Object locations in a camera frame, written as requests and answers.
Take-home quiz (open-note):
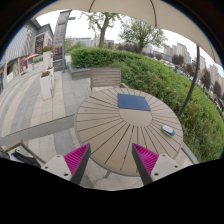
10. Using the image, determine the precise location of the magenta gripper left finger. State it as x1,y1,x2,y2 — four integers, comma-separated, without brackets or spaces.
42,144,91,185

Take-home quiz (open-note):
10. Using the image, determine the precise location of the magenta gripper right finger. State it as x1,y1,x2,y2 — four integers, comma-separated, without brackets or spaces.
132,143,181,185

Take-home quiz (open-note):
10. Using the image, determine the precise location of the white teal computer mouse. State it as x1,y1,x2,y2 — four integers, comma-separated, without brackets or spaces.
162,125,175,136

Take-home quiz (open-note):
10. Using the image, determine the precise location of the blue mouse pad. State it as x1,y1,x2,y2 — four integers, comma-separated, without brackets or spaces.
117,93,151,111

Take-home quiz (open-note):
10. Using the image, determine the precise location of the grey bench seat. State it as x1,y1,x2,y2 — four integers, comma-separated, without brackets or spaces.
0,115,75,146

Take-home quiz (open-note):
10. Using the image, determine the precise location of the round slatted patio table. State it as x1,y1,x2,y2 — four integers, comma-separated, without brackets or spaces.
75,88,183,176

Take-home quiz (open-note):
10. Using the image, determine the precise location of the trimmed green hedge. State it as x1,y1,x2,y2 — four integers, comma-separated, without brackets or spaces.
70,48,224,162

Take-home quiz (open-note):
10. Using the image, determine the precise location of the near white planter box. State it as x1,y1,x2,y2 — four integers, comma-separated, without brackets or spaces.
40,71,53,100

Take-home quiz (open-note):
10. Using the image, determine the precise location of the white planter box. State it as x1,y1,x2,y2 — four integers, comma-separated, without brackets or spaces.
41,46,52,70
40,71,53,100

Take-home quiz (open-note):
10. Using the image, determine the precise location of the wooden slatted chair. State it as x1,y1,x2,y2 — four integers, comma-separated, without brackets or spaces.
89,67,126,91

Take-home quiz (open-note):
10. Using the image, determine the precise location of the far white planter box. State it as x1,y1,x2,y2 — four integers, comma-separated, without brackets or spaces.
41,46,52,70

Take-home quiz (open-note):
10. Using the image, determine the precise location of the curved black umbrella pole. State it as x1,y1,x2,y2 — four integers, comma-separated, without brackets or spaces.
177,44,200,119

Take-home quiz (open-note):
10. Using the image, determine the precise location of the tall grey signage pylon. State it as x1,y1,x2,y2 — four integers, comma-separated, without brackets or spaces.
53,10,74,71

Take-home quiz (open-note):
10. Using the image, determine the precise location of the beige patio umbrella canopy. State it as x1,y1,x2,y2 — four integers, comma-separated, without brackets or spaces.
34,0,223,65

